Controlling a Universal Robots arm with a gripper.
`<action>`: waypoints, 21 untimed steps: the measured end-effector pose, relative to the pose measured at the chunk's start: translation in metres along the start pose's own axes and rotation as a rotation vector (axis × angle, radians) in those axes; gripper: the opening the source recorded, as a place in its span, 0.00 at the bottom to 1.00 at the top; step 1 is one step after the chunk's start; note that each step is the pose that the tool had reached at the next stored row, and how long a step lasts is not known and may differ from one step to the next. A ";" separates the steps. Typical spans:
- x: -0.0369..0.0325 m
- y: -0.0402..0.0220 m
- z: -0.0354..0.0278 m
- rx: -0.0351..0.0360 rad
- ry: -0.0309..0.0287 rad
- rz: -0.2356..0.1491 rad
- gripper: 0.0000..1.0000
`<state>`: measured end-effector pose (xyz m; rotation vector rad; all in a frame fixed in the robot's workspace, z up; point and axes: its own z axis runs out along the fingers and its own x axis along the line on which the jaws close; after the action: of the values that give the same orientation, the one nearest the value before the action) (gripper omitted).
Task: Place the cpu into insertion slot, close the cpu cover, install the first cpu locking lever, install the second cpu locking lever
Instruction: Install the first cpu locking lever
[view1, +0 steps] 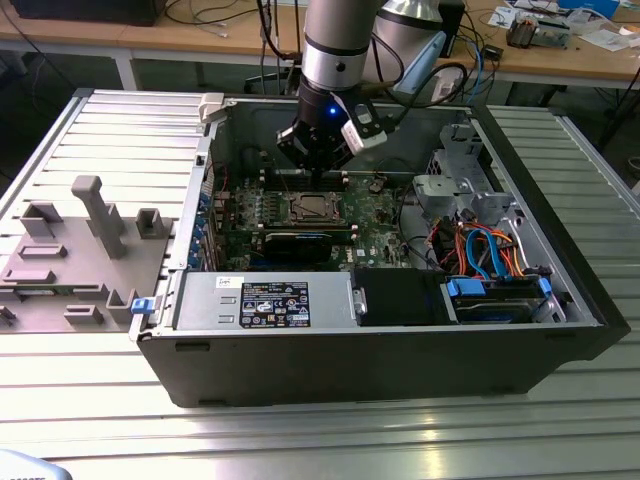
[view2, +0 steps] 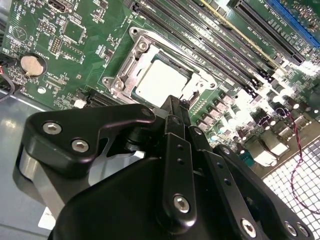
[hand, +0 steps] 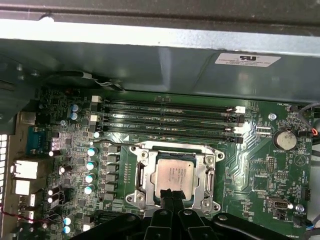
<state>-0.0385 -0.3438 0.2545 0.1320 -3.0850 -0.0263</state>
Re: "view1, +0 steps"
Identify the green motherboard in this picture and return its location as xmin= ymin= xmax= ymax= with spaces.
xmin=213 ymin=172 xmax=426 ymax=275

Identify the copper CPU cooler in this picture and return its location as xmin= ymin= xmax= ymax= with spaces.
xmin=505 ymin=14 xmax=539 ymax=50

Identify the grey metal drive cage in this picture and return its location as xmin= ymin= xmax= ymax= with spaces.
xmin=410 ymin=122 xmax=521 ymax=229

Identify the red wire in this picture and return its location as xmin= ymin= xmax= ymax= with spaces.
xmin=432 ymin=222 xmax=467 ymax=267

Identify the metal CPU socket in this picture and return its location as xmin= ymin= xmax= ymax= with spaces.
xmin=281 ymin=191 xmax=352 ymax=226

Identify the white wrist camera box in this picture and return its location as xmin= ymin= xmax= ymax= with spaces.
xmin=339 ymin=102 xmax=391 ymax=156

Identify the grey power supply unit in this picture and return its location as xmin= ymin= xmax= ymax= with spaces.
xmin=172 ymin=271 xmax=362 ymax=331

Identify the white paper sheet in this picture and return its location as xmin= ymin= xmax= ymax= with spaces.
xmin=487 ymin=2 xmax=519 ymax=29

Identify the silver metal box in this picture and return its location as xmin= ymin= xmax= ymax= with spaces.
xmin=537 ymin=19 xmax=571 ymax=50

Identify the grey parts rack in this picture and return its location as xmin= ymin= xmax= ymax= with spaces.
xmin=0 ymin=174 xmax=176 ymax=334

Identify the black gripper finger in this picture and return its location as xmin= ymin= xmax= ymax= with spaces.
xmin=274 ymin=119 xmax=325 ymax=191
xmin=321 ymin=141 xmax=359 ymax=190

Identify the open black PC case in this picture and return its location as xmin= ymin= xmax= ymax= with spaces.
xmin=128 ymin=93 xmax=632 ymax=409

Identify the white rounded device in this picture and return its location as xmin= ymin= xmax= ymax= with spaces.
xmin=0 ymin=448 xmax=69 ymax=480

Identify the clear plastic bag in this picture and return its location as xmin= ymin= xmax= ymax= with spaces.
xmin=582 ymin=27 xmax=631 ymax=51

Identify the hard disk in blue carrier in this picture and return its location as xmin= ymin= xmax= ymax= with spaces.
xmin=446 ymin=276 xmax=552 ymax=325

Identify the metal socket cover frame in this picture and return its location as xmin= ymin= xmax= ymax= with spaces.
xmin=287 ymin=192 xmax=347 ymax=225

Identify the orange wire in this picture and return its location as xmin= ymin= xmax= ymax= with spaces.
xmin=492 ymin=228 xmax=526 ymax=277

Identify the blue cardboard box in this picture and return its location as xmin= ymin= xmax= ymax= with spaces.
xmin=557 ymin=0 xmax=621 ymax=16

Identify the black graphics card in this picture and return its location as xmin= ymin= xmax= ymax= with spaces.
xmin=262 ymin=230 xmax=334 ymax=265

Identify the black drive box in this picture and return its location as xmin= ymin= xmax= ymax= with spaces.
xmin=349 ymin=268 xmax=446 ymax=327

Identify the black tower box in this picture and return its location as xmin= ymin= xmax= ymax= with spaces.
xmin=439 ymin=0 xmax=466 ymax=59

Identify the blue flat wire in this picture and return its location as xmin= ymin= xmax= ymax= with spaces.
xmin=463 ymin=225 xmax=506 ymax=281

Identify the wooden desk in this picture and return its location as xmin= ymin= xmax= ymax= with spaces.
xmin=434 ymin=0 xmax=640 ymax=91
xmin=0 ymin=8 xmax=306 ymax=91

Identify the silver CPU green substrate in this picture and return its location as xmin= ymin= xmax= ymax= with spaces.
xmin=297 ymin=195 xmax=336 ymax=219

